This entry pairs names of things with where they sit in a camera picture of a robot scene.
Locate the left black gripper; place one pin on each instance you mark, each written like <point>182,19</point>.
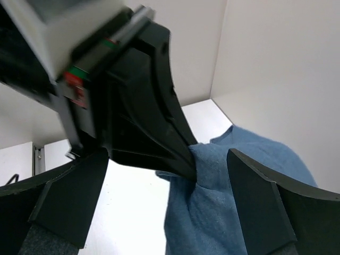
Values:
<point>81,90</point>

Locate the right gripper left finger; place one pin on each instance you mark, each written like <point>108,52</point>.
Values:
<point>51,213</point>

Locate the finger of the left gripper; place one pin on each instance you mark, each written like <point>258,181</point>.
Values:
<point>142,135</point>

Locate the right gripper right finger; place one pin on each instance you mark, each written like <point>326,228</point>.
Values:
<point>280,215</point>

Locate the blue pillowcase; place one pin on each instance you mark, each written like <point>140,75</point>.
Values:
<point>201,216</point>

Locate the aluminium rail front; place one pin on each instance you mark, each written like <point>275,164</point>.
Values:
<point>38,160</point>

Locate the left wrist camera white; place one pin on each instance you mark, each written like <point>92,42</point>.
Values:
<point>53,28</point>

